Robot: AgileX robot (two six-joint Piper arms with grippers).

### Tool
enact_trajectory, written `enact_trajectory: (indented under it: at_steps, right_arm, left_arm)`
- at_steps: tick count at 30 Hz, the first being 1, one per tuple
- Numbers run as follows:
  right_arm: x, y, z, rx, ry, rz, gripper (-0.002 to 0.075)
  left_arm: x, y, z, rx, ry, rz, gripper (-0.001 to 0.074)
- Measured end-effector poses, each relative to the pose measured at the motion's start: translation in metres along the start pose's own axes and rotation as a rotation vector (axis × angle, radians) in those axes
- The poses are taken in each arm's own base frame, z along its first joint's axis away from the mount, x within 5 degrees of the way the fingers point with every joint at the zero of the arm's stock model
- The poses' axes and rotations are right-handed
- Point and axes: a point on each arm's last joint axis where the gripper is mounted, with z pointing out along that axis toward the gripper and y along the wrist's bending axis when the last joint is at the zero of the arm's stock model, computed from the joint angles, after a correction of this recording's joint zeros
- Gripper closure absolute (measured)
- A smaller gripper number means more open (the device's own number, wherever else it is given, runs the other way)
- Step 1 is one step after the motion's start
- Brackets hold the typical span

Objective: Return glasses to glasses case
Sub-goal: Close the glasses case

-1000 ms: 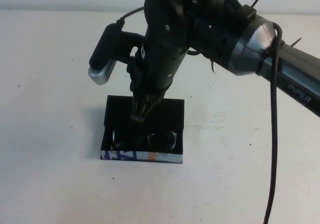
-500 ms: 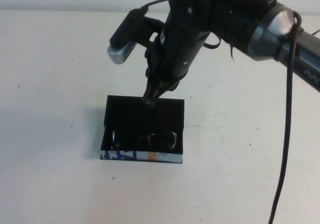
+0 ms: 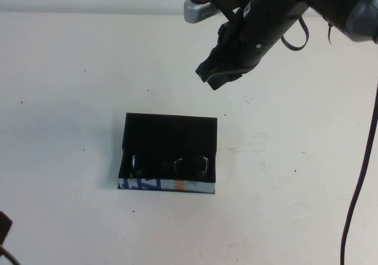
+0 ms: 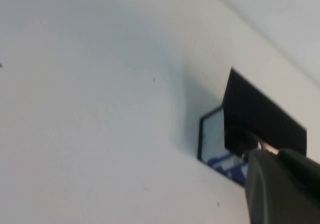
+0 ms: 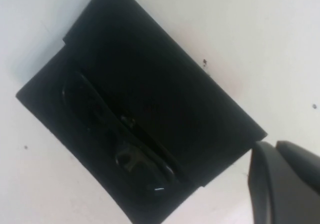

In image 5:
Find black glasses case printed side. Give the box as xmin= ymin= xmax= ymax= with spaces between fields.
xmin=15 ymin=0 xmax=269 ymax=223

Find black framed glasses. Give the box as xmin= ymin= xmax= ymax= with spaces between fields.
xmin=61 ymin=70 xmax=186 ymax=193

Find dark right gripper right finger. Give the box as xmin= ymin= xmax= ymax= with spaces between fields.
xmin=275 ymin=140 xmax=320 ymax=184

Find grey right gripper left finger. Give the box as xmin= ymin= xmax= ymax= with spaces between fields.
xmin=246 ymin=140 xmax=320 ymax=224

